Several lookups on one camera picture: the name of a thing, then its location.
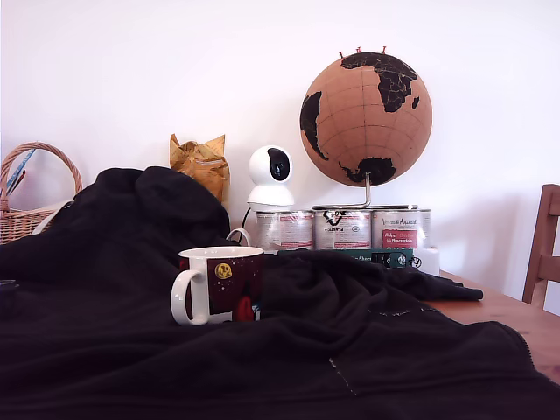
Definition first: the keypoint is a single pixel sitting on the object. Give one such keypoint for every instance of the white curved band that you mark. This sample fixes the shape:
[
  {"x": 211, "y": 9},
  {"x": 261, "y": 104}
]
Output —
[{"x": 51, "y": 215}]

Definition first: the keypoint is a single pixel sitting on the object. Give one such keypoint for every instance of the yellow crumpled paper bag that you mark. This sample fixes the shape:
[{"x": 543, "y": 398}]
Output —
[{"x": 205, "y": 164}]

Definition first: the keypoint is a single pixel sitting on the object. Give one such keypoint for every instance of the white box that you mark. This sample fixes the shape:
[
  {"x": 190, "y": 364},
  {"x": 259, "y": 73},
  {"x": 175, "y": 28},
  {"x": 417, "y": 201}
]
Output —
[{"x": 428, "y": 261}]

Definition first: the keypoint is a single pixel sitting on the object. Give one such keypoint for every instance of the silver tin with small print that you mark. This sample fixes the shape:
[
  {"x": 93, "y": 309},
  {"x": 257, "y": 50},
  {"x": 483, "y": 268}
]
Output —
[{"x": 284, "y": 229}]

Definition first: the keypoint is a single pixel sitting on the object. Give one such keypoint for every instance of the dark green flat box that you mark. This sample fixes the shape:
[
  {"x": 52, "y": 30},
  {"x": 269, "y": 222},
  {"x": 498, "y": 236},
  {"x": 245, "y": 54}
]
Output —
[{"x": 350, "y": 256}]

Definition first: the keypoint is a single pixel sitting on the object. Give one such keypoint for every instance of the red and white mug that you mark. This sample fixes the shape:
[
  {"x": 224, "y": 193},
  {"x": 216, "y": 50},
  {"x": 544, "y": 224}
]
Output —
[{"x": 227, "y": 284}]

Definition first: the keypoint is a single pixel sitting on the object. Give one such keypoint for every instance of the metal globe stand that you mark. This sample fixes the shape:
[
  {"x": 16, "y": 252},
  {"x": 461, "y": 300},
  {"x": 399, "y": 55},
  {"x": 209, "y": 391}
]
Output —
[{"x": 367, "y": 192}]

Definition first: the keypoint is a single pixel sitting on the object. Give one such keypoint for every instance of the white dome security camera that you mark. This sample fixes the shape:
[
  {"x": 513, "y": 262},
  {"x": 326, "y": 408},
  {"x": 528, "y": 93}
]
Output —
[{"x": 262, "y": 168}]

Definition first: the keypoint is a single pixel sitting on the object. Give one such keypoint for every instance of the cork globe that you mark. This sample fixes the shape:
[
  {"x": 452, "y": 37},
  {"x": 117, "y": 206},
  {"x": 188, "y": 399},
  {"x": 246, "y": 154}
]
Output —
[{"x": 350, "y": 127}]

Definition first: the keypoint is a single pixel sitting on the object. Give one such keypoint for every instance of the blue pen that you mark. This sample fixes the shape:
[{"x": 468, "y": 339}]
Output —
[{"x": 23, "y": 158}]

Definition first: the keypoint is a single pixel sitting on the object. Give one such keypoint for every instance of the silver tin with red label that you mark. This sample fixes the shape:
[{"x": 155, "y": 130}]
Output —
[{"x": 400, "y": 229}]

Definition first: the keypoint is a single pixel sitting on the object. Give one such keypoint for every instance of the black fleece cloth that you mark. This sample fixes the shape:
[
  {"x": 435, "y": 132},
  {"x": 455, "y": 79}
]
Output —
[{"x": 131, "y": 359}]

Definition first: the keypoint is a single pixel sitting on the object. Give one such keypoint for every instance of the silver tin with black logo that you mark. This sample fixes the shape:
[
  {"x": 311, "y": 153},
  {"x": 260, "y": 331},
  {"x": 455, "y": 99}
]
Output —
[{"x": 342, "y": 232}]

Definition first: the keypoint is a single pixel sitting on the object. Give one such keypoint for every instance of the wooden chair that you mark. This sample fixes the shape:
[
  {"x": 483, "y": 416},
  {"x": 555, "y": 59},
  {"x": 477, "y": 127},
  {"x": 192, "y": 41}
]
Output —
[{"x": 549, "y": 262}]

